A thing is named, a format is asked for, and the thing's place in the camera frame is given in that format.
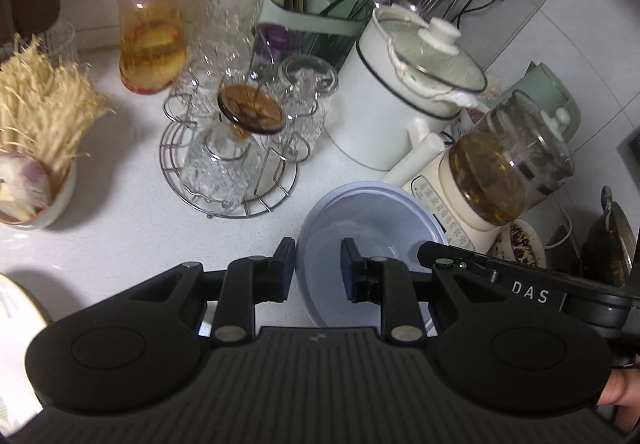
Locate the large white plate brown rim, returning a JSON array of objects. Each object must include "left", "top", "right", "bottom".
[{"left": 0, "top": 275, "right": 49, "bottom": 435}]

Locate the pale blue plastic bowl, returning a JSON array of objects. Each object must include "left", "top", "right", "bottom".
[{"left": 295, "top": 181, "right": 448, "bottom": 327}]

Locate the person's right hand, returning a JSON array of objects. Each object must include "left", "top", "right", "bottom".
[{"left": 598, "top": 363, "right": 640, "bottom": 432}]

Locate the patterned bowl with dark contents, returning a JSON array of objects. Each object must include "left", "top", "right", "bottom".
[{"left": 487, "top": 219, "right": 547, "bottom": 269}]

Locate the glass health kettle on base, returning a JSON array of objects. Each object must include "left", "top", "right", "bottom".
[{"left": 404, "top": 90, "right": 575, "bottom": 253}]

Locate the mint green electric kettle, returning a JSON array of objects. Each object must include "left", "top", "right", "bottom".
[{"left": 500, "top": 62, "right": 582, "bottom": 142}]

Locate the bowl of enoki and onion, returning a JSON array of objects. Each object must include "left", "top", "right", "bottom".
[{"left": 1, "top": 36, "right": 113, "bottom": 230}]

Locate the white electric cooking pot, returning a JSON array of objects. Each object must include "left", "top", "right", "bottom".
[{"left": 324, "top": 4, "right": 487, "bottom": 172}]

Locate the red lid pickle jar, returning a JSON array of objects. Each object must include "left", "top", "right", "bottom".
[{"left": 118, "top": 0, "right": 193, "bottom": 94}]

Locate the wire glass cup rack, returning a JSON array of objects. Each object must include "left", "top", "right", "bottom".
[{"left": 160, "top": 0, "right": 340, "bottom": 219}]

